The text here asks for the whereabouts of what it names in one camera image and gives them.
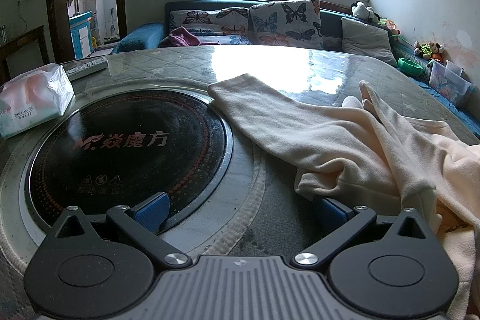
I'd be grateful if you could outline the grey cushion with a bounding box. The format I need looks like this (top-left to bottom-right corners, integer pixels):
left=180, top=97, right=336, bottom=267
left=340, top=17, right=398, bottom=67

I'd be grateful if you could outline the grey quilted table cover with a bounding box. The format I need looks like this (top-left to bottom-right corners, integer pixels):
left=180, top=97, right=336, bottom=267
left=0, top=44, right=480, bottom=320

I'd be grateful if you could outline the light butterfly print pillow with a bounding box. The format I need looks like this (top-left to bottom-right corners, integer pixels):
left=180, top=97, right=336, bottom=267
left=197, top=35, right=252, bottom=45

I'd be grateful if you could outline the grey remote control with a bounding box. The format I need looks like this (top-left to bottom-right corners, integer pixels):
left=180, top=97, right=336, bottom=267
left=65, top=57, right=109, bottom=81

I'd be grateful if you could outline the green bowl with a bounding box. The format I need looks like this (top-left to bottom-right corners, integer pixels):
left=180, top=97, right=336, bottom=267
left=397, top=58, right=424, bottom=78

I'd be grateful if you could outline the blue cabinet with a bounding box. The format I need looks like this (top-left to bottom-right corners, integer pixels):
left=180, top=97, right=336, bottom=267
left=68, top=10, right=94, bottom=60

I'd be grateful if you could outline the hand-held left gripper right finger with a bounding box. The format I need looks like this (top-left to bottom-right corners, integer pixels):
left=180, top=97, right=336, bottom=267
left=291, top=197, right=438, bottom=270

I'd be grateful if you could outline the cream long-sleeved shirt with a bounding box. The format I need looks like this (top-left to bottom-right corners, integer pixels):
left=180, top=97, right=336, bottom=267
left=207, top=73, right=480, bottom=320

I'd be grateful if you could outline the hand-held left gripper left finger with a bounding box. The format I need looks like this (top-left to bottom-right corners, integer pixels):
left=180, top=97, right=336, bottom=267
left=45, top=193, right=193, bottom=270

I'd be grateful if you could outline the purple cloth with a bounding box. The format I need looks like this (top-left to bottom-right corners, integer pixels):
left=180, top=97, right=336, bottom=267
left=168, top=26, right=201, bottom=48

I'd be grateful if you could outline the panda plush toy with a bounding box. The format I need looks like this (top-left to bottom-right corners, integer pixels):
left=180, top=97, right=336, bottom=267
left=350, top=1, right=381, bottom=24

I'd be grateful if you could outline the large soft tissue pack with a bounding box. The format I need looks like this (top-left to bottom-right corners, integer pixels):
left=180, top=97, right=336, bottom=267
left=0, top=64, right=75, bottom=139

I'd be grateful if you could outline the wide butterfly print cushion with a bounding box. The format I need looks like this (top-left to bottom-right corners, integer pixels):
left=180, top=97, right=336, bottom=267
left=169, top=7, right=251, bottom=45

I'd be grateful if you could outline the black round induction cooktop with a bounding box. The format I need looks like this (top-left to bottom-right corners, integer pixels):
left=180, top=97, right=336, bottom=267
left=23, top=91, right=234, bottom=236

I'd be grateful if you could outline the clear plastic storage box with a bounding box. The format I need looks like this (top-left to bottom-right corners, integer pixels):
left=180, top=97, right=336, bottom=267
left=427, top=59, right=475, bottom=107

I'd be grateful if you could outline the colourful plush toy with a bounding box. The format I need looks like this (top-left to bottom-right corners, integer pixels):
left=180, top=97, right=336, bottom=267
left=379, top=17, right=401, bottom=37

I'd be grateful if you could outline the blue sofa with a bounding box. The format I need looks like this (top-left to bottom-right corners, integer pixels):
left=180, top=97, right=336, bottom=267
left=110, top=0, right=480, bottom=141

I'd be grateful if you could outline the square butterfly print cushion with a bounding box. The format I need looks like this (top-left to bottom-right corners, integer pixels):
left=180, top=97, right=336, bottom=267
left=249, top=0, right=325, bottom=51

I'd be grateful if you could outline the dark wooden sideboard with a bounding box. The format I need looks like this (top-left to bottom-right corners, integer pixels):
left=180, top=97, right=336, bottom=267
left=0, top=25, right=47, bottom=84

